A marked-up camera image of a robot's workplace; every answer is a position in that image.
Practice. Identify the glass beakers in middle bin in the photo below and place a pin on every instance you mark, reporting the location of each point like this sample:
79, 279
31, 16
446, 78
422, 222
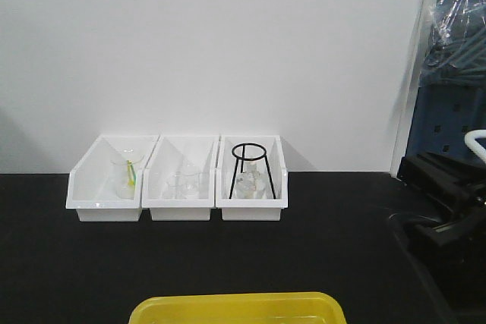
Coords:
183, 183

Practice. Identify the white storage bin left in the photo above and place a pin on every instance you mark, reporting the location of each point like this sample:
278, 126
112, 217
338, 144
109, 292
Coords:
90, 188

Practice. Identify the white storage bin middle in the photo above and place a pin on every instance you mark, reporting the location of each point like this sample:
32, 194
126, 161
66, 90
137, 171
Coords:
170, 152

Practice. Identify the white storage bin right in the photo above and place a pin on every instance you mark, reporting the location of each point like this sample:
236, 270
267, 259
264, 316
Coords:
266, 209

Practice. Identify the yellow green stirring sticks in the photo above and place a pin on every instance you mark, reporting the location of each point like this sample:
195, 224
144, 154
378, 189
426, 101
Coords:
131, 174

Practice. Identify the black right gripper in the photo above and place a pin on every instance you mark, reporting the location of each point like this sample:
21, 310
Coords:
458, 235

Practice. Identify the glass beaker in left bin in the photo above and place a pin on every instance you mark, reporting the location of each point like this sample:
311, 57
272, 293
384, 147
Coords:
119, 172

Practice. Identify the yellow plastic tray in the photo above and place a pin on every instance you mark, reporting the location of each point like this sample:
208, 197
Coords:
283, 307

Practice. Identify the glass flask in right bin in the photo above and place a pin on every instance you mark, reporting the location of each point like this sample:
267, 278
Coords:
250, 184

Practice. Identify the white storage bin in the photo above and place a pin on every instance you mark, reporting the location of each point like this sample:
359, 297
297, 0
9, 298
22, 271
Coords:
90, 188
266, 209
170, 152

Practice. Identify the clear plastic wrap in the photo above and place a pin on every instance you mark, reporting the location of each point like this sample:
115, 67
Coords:
456, 49

